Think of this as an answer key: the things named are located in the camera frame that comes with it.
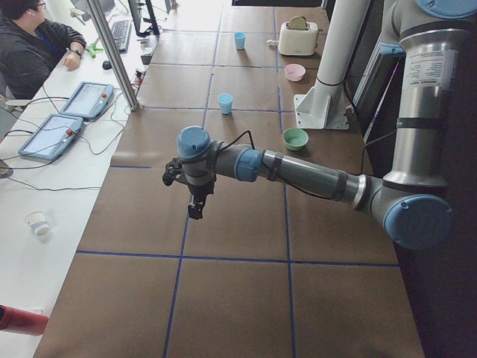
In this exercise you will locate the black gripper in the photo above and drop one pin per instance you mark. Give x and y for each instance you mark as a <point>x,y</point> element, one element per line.
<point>200,192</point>

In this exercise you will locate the light blue cup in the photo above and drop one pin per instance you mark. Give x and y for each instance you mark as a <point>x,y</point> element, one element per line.
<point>225,102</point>
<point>239,38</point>

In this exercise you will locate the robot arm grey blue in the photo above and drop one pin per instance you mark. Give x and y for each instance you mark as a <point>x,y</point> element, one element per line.
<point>408,202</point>

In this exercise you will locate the green bowl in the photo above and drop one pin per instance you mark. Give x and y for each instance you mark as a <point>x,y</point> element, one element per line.
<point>295,139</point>

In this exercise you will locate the teach pendant far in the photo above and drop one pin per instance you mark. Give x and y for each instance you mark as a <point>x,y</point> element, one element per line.
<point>88,101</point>

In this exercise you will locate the teach pendant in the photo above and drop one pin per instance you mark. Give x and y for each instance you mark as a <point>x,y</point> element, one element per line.
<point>52,137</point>
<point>88,101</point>

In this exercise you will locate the paper cup with stripes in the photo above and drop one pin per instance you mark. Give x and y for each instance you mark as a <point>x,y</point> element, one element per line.
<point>38,223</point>

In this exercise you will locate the teach pendant near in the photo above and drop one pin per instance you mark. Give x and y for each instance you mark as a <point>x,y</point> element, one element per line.
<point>52,137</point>

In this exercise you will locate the white mounting pole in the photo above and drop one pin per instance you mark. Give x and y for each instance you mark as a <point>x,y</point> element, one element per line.
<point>323,106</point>

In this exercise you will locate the pink bowl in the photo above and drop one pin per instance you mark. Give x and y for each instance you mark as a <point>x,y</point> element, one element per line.
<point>294,72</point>

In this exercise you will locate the green plastic tool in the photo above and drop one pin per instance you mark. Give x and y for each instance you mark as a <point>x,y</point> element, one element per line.
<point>92,49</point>

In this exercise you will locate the cream toaster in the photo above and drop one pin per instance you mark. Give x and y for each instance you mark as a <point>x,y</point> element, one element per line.
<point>298,42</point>

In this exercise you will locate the black keyboard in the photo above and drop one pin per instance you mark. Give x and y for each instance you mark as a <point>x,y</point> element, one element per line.
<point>120,31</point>

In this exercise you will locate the red cylinder object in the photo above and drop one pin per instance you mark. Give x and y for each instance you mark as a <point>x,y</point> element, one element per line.
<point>23,322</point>

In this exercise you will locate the toast slice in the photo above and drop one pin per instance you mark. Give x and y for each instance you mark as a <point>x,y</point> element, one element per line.
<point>297,23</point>

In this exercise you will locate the black monitor stand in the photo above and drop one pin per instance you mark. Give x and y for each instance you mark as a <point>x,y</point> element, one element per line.
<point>144,20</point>

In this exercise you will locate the person in black jacket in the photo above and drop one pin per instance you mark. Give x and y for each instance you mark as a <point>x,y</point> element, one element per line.
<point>32,46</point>

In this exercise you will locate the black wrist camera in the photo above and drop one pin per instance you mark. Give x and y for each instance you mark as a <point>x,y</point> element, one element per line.
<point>173,172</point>

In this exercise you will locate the grey aluminium post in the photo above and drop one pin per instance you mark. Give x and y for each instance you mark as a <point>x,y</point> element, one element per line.
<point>103,29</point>

